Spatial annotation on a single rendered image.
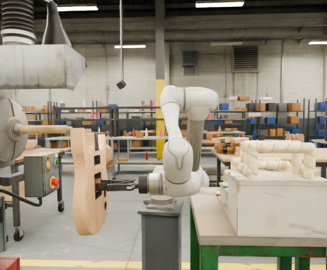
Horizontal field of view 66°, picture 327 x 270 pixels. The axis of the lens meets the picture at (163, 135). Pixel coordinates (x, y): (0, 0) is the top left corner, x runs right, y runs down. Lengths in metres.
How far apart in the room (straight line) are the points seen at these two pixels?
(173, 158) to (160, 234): 0.96
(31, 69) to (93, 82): 11.78
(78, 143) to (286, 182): 0.68
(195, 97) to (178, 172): 0.59
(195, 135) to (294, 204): 0.80
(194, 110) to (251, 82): 11.27
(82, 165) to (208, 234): 0.49
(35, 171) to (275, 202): 1.04
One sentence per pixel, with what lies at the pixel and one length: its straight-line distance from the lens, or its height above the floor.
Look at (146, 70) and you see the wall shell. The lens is 12.27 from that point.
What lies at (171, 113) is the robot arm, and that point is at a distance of 1.28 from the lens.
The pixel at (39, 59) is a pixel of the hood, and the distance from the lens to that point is 0.93.
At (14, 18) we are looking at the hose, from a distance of 1.04.
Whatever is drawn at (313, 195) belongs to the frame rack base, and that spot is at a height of 1.06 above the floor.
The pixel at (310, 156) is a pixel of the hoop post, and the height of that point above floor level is 1.17.
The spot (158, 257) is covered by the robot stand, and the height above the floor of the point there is 0.39.
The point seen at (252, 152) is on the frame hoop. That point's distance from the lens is 0.80.
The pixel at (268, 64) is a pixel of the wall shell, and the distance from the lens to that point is 13.01.
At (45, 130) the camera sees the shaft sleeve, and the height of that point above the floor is 1.25.
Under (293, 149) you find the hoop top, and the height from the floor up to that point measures 1.19.
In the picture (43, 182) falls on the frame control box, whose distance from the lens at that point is 1.34.
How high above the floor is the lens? 1.28
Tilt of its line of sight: 3 degrees down
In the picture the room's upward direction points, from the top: straight up
